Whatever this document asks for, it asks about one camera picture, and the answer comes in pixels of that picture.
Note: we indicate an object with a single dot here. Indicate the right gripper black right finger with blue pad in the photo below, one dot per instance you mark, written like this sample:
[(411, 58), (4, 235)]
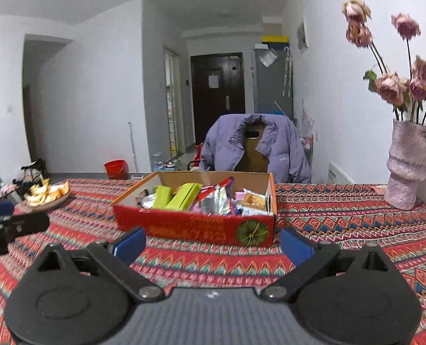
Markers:
[(345, 296)]

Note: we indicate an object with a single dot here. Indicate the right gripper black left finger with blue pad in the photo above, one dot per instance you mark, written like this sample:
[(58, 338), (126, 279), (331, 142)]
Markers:
[(81, 296)]

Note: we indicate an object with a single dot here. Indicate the oat crisp snack packet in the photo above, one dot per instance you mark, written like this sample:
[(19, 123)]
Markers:
[(254, 200)]

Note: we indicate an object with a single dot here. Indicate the green snack bar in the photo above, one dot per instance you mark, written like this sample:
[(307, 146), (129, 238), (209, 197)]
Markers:
[(185, 197), (163, 195)]

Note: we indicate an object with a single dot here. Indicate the plate of orange peels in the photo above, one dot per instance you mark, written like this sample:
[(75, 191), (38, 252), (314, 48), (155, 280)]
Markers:
[(45, 196)]

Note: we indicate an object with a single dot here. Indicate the red patterned tablecloth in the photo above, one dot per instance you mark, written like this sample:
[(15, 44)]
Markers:
[(350, 215)]

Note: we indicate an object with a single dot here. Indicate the red plastic bucket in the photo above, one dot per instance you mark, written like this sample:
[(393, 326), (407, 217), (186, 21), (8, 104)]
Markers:
[(116, 169)]

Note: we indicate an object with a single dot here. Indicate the pink textured vase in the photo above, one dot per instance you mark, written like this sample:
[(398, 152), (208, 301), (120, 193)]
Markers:
[(406, 163)]

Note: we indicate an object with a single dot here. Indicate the red cardboard snack box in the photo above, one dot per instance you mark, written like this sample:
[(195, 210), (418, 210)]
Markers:
[(246, 231)]

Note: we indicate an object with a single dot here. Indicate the silver foil snack packet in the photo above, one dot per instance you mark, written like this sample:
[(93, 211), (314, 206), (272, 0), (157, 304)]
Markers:
[(219, 199)]

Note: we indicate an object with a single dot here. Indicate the purple puffer jacket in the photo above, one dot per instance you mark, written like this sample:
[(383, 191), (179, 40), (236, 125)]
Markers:
[(224, 146)]

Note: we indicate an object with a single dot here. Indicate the wooden chair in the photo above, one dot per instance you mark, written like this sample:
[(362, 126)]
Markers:
[(252, 160)]

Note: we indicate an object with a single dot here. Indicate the dried pink roses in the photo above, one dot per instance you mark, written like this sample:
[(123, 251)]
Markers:
[(401, 86)]

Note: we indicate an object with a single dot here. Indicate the grey refrigerator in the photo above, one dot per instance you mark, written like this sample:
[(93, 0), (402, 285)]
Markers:
[(273, 80)]

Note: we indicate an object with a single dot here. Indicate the dark entrance door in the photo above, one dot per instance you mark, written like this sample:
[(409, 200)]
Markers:
[(217, 83)]

